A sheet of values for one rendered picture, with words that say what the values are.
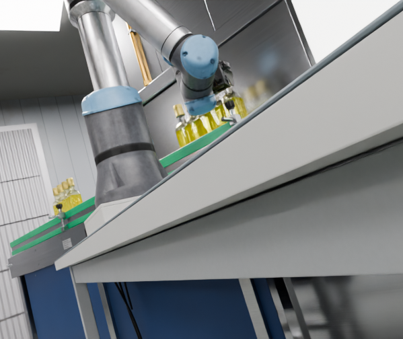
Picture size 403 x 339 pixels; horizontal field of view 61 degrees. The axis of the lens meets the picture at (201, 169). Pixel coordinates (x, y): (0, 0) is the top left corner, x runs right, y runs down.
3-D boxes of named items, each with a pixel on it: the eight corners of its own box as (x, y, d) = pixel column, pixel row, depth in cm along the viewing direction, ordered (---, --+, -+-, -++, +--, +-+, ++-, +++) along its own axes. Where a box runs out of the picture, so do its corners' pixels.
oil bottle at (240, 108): (262, 150, 110) (240, 90, 113) (252, 151, 106) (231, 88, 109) (247, 157, 113) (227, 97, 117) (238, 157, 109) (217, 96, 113)
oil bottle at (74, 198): (89, 227, 179) (77, 176, 183) (79, 229, 174) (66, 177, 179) (84, 229, 182) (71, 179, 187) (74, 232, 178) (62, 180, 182)
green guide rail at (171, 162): (239, 147, 97) (230, 121, 98) (237, 147, 96) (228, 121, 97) (13, 255, 206) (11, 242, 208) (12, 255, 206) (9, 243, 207)
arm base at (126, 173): (105, 203, 55) (91, 145, 57) (91, 218, 68) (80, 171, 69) (188, 185, 62) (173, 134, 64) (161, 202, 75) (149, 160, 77)
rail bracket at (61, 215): (70, 230, 159) (63, 202, 161) (54, 233, 154) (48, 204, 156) (66, 232, 162) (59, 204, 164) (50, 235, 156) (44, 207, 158)
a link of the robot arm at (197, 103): (189, 103, 76) (173, 60, 78) (187, 120, 87) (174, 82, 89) (222, 93, 77) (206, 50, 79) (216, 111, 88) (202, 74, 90)
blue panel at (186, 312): (315, 323, 104) (268, 190, 110) (289, 351, 90) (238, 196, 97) (70, 336, 203) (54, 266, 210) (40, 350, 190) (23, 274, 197)
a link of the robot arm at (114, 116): (85, 155, 60) (69, 85, 62) (102, 170, 73) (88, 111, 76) (153, 137, 61) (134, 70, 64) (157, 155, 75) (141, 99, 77)
